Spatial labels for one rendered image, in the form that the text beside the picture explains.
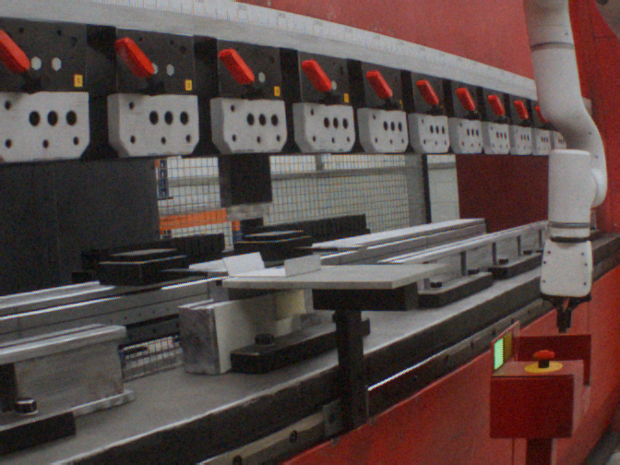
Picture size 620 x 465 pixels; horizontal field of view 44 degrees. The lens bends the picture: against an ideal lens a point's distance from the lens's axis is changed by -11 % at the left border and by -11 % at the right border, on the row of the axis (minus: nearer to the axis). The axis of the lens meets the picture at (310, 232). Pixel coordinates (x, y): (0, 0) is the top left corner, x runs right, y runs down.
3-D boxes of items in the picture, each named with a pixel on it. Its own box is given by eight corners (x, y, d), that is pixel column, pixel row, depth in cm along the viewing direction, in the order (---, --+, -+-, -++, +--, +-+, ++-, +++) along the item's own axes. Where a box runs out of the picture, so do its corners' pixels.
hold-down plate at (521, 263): (506, 279, 191) (506, 266, 191) (487, 279, 194) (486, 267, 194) (542, 263, 216) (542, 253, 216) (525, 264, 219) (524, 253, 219)
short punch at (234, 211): (232, 220, 119) (228, 154, 119) (221, 221, 120) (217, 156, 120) (273, 216, 128) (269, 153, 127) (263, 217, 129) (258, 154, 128)
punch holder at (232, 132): (224, 152, 113) (219, 37, 112) (179, 159, 117) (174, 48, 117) (288, 151, 125) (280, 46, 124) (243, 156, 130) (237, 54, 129)
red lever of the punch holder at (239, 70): (235, 44, 109) (270, 91, 115) (212, 50, 111) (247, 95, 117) (231, 53, 108) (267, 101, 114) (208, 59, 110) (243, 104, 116)
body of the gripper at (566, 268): (539, 233, 142) (537, 295, 143) (590, 236, 137) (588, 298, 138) (547, 230, 149) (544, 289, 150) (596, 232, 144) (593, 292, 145)
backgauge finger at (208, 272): (212, 288, 121) (209, 254, 121) (99, 285, 135) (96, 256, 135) (262, 278, 131) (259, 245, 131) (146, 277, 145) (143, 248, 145)
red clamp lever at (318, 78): (316, 56, 125) (345, 99, 132) (294, 60, 127) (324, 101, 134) (313, 65, 124) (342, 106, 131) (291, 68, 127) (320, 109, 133)
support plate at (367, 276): (392, 289, 101) (391, 280, 101) (223, 288, 116) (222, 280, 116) (451, 270, 116) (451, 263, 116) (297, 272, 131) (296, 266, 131)
